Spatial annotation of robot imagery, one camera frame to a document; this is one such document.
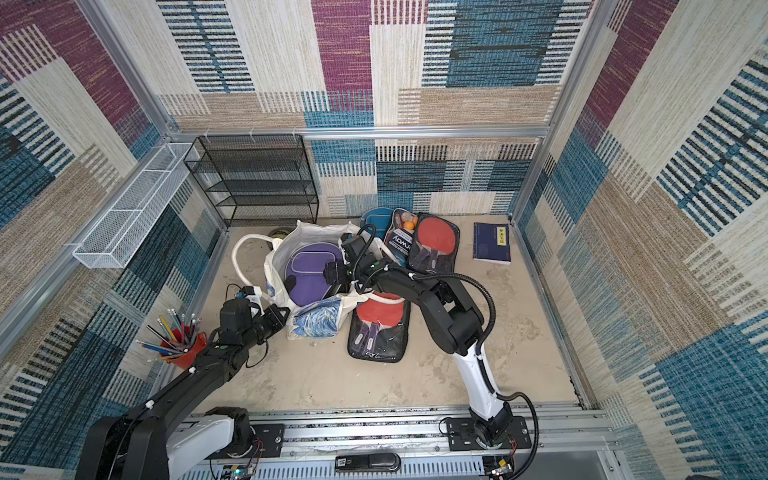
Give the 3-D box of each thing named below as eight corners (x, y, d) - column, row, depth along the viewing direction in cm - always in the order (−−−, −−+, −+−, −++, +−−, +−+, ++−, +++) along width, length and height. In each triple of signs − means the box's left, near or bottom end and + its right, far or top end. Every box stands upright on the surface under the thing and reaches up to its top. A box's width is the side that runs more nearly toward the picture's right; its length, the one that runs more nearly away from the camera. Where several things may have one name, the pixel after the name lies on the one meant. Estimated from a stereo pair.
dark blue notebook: (472, 260, 111) (474, 256, 109) (473, 224, 122) (474, 220, 120) (509, 265, 109) (511, 261, 107) (506, 229, 121) (508, 224, 119)
